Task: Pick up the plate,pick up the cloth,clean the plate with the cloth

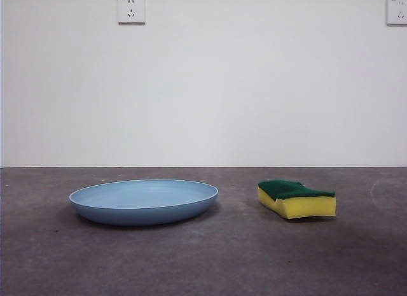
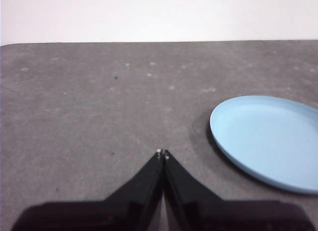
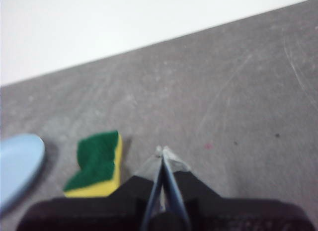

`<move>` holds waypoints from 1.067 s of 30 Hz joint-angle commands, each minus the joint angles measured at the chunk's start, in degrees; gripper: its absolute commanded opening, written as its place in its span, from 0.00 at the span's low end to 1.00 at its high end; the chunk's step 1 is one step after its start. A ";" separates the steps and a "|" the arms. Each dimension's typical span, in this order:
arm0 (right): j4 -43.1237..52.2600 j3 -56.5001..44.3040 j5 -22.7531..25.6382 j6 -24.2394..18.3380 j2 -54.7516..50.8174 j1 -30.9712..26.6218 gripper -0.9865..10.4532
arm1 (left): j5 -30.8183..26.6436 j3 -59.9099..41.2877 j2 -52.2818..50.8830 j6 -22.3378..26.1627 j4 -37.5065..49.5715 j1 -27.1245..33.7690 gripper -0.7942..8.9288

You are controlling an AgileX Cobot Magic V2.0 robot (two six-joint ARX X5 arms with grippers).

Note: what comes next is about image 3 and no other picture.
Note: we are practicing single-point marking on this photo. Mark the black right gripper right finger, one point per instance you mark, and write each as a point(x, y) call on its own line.
point(236, 214)

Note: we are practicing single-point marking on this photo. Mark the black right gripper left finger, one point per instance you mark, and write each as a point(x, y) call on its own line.
point(99, 213)

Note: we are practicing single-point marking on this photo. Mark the green and yellow sponge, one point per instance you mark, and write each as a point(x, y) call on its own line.
point(97, 161)

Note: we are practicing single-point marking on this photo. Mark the blue round plate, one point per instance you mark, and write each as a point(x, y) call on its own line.
point(17, 169)

